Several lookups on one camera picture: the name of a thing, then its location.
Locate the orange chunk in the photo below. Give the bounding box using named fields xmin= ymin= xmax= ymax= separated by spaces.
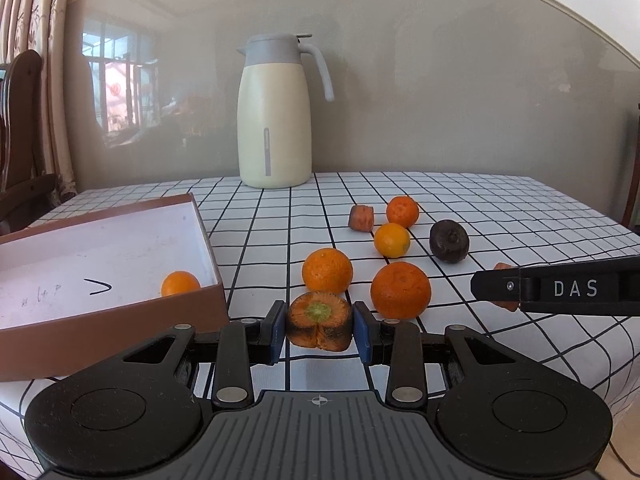
xmin=492 ymin=262 xmax=520 ymax=312

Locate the large orange tangerine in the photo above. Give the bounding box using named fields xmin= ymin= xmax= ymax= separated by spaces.
xmin=370 ymin=261 xmax=432 ymax=320

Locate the dried persimmon half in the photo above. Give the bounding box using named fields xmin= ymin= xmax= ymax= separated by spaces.
xmin=285 ymin=292 xmax=354 ymax=352

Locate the dark purple mangosteen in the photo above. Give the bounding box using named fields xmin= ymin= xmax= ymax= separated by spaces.
xmin=428 ymin=220 xmax=470 ymax=263

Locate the smooth orange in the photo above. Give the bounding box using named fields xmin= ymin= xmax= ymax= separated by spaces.
xmin=160 ymin=271 xmax=201 ymax=297

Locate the yellow orange small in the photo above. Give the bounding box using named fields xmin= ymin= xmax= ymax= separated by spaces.
xmin=373 ymin=223 xmax=411 ymax=259

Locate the carrot-like chunk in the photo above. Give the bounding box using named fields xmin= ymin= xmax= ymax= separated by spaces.
xmin=348 ymin=204 xmax=374 ymax=232

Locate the brown cardboard box tray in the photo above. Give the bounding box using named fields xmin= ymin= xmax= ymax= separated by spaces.
xmin=1 ymin=194 xmax=229 ymax=382

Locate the cream thermos jug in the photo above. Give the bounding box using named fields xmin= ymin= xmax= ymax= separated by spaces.
xmin=236 ymin=32 xmax=335 ymax=188

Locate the wooden sofa orange cushion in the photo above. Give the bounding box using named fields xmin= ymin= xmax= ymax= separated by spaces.
xmin=1 ymin=50 xmax=58 ymax=235

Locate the beige curtain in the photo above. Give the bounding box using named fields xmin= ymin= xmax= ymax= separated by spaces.
xmin=1 ymin=0 xmax=77 ymax=205

